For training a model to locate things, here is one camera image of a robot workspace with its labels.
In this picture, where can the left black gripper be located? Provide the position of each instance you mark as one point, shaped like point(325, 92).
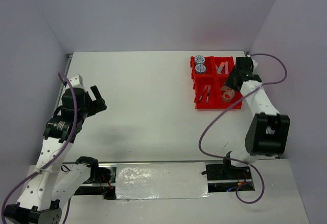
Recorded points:
point(97, 105)

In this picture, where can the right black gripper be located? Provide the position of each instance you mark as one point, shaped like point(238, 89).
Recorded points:
point(229, 81)

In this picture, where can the small clear tape roll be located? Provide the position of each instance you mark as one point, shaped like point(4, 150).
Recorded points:
point(228, 95)

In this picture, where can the orange grey highlighter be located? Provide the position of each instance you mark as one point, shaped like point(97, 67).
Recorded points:
point(226, 68)

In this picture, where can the blue highlighter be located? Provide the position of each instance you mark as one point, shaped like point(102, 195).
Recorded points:
point(220, 68)

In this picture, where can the blue pen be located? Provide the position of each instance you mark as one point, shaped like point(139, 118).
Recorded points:
point(208, 94)

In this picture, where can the red pen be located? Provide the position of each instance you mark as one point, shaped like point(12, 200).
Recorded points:
point(202, 93)

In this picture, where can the blue patterned tape roll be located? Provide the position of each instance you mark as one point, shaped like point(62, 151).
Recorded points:
point(200, 69)
point(199, 59)

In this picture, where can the large grey tape roll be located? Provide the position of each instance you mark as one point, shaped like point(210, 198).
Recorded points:
point(225, 89)

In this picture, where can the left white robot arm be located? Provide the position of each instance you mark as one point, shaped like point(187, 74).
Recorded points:
point(44, 197)

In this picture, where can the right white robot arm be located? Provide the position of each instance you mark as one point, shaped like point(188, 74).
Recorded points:
point(268, 131)

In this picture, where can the red compartment bin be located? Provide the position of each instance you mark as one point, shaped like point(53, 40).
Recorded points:
point(215, 80)

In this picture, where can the silver foil panel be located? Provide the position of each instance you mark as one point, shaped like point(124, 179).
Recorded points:
point(161, 181)

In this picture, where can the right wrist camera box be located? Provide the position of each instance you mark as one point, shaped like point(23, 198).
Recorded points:
point(255, 64)

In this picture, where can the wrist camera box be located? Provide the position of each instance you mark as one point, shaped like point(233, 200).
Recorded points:
point(255, 64)
point(77, 81)

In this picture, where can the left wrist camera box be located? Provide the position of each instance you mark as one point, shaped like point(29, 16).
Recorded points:
point(77, 81)

